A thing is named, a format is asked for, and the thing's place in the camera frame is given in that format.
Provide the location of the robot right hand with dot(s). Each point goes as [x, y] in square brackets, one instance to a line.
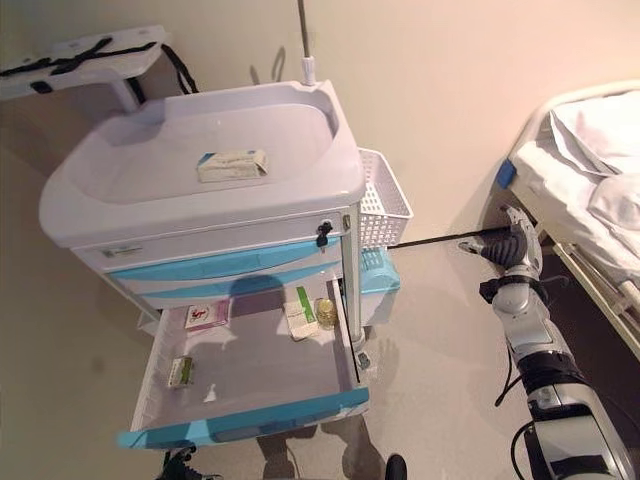
[505, 250]

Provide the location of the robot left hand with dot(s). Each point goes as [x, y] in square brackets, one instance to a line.
[180, 470]

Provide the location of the white blue medicine box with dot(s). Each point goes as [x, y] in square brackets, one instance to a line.
[232, 166]

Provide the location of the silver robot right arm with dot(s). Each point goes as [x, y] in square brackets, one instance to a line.
[565, 425]

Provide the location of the small green medicine box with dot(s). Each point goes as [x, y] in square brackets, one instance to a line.
[180, 372]

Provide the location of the purple white medicine box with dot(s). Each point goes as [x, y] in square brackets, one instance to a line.
[207, 316]

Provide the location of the yellow medicine bottle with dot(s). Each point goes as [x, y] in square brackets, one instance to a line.
[326, 315]

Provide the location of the blue bed corner tag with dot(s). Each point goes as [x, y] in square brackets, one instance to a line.
[506, 175]

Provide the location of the small white paper scrap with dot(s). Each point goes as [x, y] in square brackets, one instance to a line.
[210, 394]

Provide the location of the white blanket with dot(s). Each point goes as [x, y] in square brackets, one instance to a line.
[617, 210]

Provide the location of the white bin blue lid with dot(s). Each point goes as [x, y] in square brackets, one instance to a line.
[380, 280]

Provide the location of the white perforated side basket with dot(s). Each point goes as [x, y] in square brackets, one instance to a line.
[382, 200]

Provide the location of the white pillow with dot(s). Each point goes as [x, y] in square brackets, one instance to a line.
[595, 140]

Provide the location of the white cart side bin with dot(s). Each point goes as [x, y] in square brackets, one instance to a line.
[147, 322]

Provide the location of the silver cart latch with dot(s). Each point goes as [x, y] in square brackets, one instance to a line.
[346, 222]

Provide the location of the cart caster wheel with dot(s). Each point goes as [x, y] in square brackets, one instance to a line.
[364, 361]

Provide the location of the black key in lock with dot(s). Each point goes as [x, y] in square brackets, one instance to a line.
[324, 231]

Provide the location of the white box green stripe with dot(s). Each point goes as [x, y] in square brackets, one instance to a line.
[300, 320]

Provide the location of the silver robot right leg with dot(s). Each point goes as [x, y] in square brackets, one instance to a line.
[396, 467]

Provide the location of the cart label sticker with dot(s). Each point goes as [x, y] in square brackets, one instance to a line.
[122, 251]

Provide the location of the metal IV pole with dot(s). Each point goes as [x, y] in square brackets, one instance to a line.
[306, 45]

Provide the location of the white medical cart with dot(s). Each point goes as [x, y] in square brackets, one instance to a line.
[150, 150]

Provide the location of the white tray table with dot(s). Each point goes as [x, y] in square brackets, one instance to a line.
[100, 70]

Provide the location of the white hospital bed frame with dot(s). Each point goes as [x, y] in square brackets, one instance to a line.
[590, 270]

